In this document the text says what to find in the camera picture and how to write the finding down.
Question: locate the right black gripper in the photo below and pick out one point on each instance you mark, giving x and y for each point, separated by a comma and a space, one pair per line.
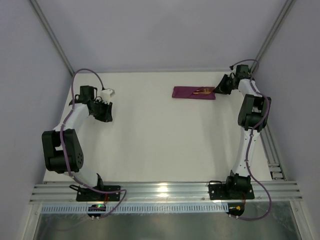
225, 83

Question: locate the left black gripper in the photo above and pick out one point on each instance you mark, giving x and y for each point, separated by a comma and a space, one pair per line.
104, 111

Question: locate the purple satin napkin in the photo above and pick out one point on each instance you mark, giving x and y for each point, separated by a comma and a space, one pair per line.
194, 92

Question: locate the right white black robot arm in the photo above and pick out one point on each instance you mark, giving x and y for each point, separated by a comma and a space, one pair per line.
252, 119

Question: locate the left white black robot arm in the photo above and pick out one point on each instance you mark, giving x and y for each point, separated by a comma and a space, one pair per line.
62, 150

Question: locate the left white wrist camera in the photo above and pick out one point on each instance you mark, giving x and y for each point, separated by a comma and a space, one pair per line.
106, 94

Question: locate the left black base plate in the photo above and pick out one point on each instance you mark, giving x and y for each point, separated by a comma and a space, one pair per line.
110, 193

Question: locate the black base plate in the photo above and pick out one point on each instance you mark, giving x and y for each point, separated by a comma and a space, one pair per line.
218, 190
110, 193

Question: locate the right side aluminium rail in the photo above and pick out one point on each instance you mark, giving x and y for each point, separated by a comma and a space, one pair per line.
266, 164

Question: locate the aluminium rail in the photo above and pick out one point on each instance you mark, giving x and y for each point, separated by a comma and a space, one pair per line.
266, 164
160, 192

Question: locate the grey slotted cable duct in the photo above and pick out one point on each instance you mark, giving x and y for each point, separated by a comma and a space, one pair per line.
136, 208

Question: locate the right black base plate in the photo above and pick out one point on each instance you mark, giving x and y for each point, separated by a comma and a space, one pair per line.
218, 190

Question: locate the right corner aluminium post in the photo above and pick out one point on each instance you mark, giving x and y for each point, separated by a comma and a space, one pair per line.
272, 33

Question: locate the corner aluminium post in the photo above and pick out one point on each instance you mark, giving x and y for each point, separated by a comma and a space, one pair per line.
272, 33
34, 4

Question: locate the left corner aluminium post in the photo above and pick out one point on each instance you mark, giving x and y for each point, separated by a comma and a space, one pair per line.
34, 4

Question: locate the front aluminium rail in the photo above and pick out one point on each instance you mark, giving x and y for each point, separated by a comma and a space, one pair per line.
160, 192

